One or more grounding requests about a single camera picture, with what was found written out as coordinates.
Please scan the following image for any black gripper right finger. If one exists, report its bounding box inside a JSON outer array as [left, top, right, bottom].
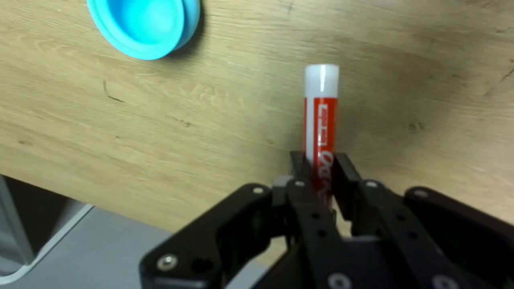
[[332, 153, 514, 289]]

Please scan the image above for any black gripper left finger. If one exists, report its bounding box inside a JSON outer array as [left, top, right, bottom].
[[137, 150, 340, 289]]

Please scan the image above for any blue vase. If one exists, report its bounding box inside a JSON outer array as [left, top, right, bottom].
[[86, 0, 202, 60]]

